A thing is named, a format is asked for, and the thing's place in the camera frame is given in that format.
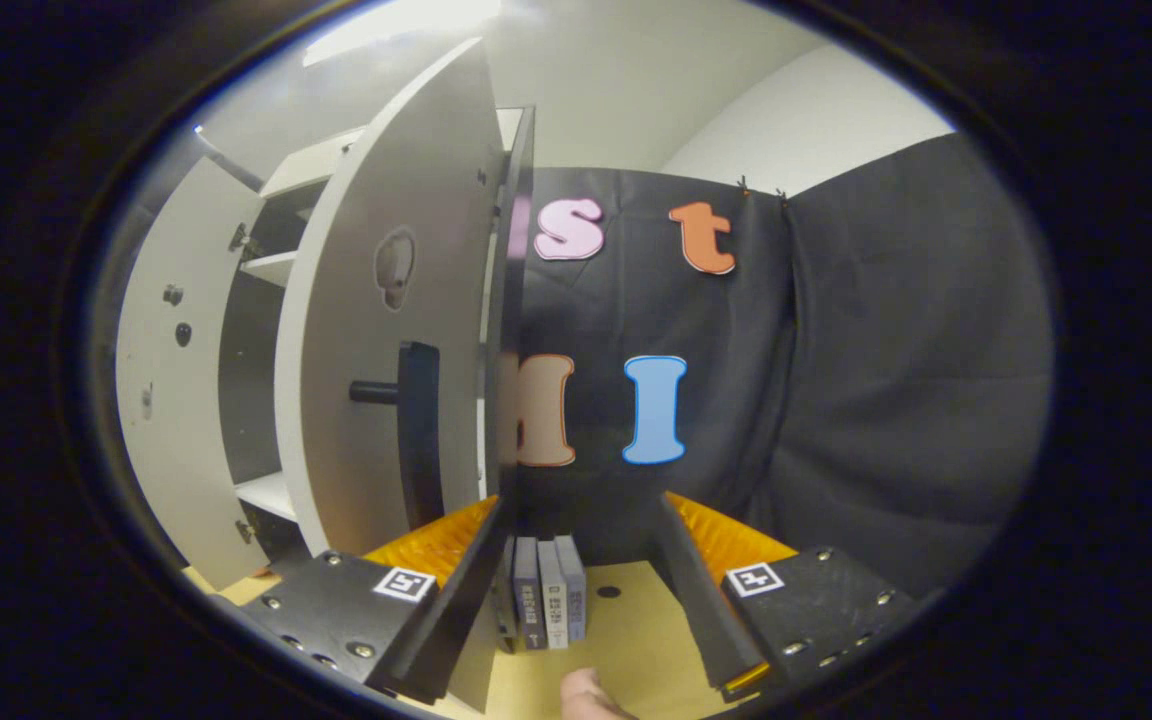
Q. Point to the white cabinet door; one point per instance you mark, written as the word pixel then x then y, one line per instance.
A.
pixel 356 300
pixel 176 420

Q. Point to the white shoe cabinet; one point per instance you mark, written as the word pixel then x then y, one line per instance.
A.
pixel 256 400

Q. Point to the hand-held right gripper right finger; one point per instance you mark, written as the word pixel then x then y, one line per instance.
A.
pixel 691 600

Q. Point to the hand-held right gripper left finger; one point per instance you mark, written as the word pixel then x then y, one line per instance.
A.
pixel 456 610

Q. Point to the black backdrop cloth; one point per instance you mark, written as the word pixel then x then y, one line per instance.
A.
pixel 886 380

